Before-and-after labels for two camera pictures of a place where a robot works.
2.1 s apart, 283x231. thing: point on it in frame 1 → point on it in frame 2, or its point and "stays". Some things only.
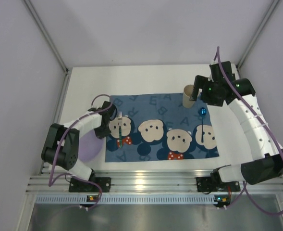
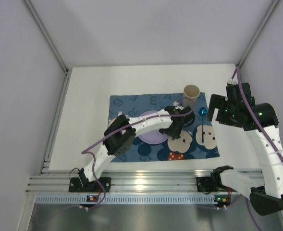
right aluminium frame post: x=258 y=33 stays
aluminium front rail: x=145 y=181 stays
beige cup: x=187 y=91 stays
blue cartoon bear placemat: x=158 y=126 stays
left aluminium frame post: x=46 y=36 stays
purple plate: x=89 y=146 → x=152 y=137
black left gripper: x=111 y=115 → x=174 y=127
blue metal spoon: x=203 y=111 stays
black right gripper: x=197 y=85 → x=218 y=109
